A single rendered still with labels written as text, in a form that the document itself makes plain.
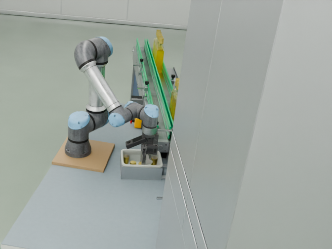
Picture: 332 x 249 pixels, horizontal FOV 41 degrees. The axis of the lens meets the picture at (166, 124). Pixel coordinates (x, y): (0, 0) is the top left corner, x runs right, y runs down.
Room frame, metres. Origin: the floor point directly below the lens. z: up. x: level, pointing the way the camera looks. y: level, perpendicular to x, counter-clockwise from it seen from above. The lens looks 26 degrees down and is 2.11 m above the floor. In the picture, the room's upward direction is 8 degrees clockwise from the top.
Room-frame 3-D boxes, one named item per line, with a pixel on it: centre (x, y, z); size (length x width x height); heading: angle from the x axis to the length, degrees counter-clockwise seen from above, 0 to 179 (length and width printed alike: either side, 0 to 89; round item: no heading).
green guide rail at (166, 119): (3.14, 0.13, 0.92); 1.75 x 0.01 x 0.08; 11
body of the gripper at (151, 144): (2.10, 0.08, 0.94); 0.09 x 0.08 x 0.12; 103
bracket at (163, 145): (2.24, 0.02, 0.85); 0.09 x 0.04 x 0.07; 101
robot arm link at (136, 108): (2.13, 0.18, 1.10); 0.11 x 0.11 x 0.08; 58
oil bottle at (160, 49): (3.39, 0.12, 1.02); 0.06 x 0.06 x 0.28; 11
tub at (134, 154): (2.11, 0.11, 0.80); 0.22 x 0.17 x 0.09; 101
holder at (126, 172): (2.11, 0.08, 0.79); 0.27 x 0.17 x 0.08; 101
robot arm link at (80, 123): (2.20, 0.48, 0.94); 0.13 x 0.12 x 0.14; 148
